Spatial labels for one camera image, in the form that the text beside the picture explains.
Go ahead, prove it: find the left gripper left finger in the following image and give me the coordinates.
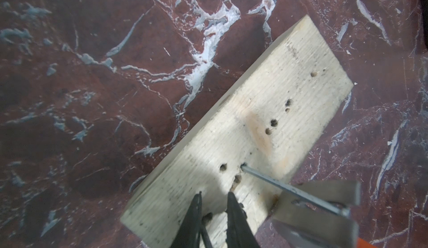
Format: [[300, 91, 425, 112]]
[[170, 192, 202, 248]]

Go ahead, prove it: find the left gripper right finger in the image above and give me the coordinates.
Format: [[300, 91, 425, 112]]
[[226, 192, 260, 248]]

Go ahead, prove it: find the claw hammer orange black handle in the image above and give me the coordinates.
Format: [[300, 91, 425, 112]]
[[272, 180, 374, 248]]

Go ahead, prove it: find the wooden block with nails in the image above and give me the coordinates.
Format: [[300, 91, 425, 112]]
[[120, 16, 353, 248]]

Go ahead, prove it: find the steel nail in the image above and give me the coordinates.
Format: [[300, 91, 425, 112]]
[[240, 163, 351, 217], [200, 212, 213, 248]]

